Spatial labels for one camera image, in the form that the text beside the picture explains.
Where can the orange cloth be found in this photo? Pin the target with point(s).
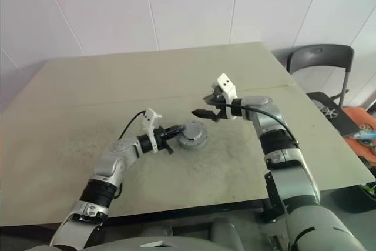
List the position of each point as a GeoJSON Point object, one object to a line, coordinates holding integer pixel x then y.
{"type": "Point", "coordinates": [364, 115]}

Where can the green item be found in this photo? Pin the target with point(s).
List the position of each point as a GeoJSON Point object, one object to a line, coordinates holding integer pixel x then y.
{"type": "Point", "coordinates": [370, 190]}

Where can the grey cylindrical motor housing cover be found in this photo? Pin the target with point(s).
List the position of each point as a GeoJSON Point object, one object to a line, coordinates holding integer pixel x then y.
{"type": "Point", "coordinates": [192, 135]}

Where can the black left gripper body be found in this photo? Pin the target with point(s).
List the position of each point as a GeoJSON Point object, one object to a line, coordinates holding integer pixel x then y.
{"type": "Point", "coordinates": [161, 139]}

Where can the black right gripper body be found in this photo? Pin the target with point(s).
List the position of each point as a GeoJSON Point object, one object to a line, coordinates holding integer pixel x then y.
{"type": "Point", "coordinates": [221, 107]}

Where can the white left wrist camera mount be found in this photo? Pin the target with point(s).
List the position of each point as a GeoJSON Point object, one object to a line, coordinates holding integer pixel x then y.
{"type": "Point", "coordinates": [149, 118]}

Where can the grey robot torso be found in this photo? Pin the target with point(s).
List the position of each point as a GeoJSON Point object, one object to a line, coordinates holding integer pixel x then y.
{"type": "Point", "coordinates": [182, 243]}

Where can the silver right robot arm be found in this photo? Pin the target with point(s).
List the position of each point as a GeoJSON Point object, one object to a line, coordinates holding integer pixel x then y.
{"type": "Point", "coordinates": [293, 180]}

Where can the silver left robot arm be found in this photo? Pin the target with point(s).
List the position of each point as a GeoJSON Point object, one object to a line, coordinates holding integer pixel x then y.
{"type": "Point", "coordinates": [114, 163]}

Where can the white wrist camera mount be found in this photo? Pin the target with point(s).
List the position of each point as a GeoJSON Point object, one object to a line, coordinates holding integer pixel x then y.
{"type": "Point", "coordinates": [226, 82]}
{"type": "Point", "coordinates": [149, 118]}

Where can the large silver spoked wheel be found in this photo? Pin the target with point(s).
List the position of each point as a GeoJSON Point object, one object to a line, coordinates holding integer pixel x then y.
{"type": "Point", "coordinates": [330, 113]}

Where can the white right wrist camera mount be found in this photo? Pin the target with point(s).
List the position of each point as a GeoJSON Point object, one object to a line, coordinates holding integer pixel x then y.
{"type": "Point", "coordinates": [226, 82]}

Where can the black waste bin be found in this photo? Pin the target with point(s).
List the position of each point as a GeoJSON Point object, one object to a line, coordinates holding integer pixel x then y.
{"type": "Point", "coordinates": [349, 198]}

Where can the blue plastic item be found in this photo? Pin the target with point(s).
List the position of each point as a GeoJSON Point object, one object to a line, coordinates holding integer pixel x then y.
{"type": "Point", "coordinates": [365, 135]}

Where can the black folding chair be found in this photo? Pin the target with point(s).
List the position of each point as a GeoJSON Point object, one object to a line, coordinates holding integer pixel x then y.
{"type": "Point", "coordinates": [320, 54]}

